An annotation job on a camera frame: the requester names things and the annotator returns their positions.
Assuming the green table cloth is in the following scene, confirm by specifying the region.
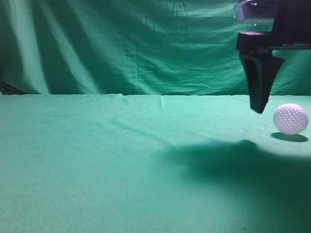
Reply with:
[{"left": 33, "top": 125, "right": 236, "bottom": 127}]
[{"left": 0, "top": 94, "right": 311, "bottom": 233}]

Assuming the green backdrop cloth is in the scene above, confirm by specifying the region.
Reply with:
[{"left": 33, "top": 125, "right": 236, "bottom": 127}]
[{"left": 0, "top": 0, "right": 311, "bottom": 97}]

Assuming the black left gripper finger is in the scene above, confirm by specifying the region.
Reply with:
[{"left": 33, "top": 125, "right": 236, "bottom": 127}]
[{"left": 239, "top": 51, "right": 285, "bottom": 114}]

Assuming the white dimpled golf ball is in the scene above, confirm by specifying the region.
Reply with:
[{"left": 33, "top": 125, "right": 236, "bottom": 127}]
[{"left": 273, "top": 103, "right": 309, "bottom": 135}]

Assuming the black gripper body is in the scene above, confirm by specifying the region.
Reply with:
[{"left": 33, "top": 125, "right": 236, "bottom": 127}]
[{"left": 234, "top": 0, "right": 311, "bottom": 51}]

